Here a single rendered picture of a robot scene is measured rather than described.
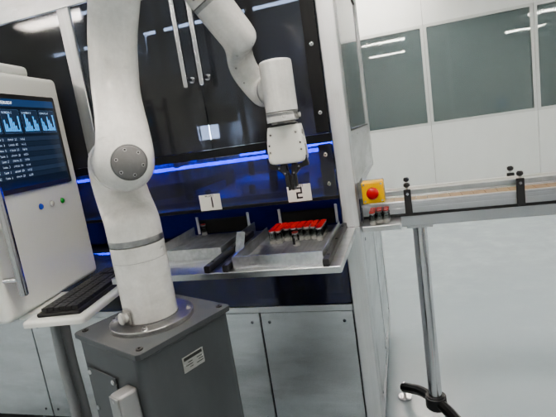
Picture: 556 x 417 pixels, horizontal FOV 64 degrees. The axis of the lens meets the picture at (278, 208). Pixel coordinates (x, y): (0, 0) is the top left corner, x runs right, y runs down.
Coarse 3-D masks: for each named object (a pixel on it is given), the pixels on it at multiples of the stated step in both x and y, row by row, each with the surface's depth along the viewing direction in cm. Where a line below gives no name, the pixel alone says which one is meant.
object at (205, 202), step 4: (200, 196) 165; (204, 196) 164; (208, 196) 164; (212, 196) 163; (216, 196) 163; (200, 200) 165; (204, 200) 164; (208, 200) 164; (216, 200) 163; (220, 200) 163; (200, 204) 165; (204, 204) 165; (208, 204) 164; (216, 204) 164; (220, 204) 163; (204, 208) 165; (208, 208) 165; (212, 208) 164; (216, 208) 164; (220, 208) 164
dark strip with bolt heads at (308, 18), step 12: (300, 0) 142; (312, 0) 141; (300, 12) 142; (312, 12) 142; (312, 24) 142; (312, 36) 143; (312, 48) 144; (312, 60) 145; (312, 72) 145; (312, 84) 146; (312, 96) 147; (324, 96) 146; (324, 108) 147; (324, 120) 148
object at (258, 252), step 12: (336, 228) 142; (252, 240) 141; (264, 240) 152; (312, 240) 143; (324, 240) 140; (240, 252) 130; (252, 252) 139; (264, 252) 137; (276, 252) 134; (288, 252) 133; (300, 252) 119; (312, 252) 118; (324, 252) 120; (240, 264) 124; (252, 264) 123; (264, 264) 123; (276, 264) 122; (288, 264) 121; (300, 264) 120
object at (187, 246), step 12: (192, 228) 175; (252, 228) 167; (180, 240) 166; (192, 240) 169; (204, 240) 166; (216, 240) 163; (228, 240) 160; (168, 252) 143; (180, 252) 142; (192, 252) 141; (204, 252) 140; (216, 252) 138
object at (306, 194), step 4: (304, 184) 153; (308, 184) 153; (288, 188) 155; (304, 188) 154; (308, 188) 153; (288, 192) 155; (292, 192) 155; (304, 192) 154; (308, 192) 154; (288, 196) 156; (292, 196) 155; (296, 196) 155; (300, 196) 154; (304, 196) 154; (308, 196) 154; (292, 200) 156; (296, 200) 155; (300, 200) 155; (304, 200) 154
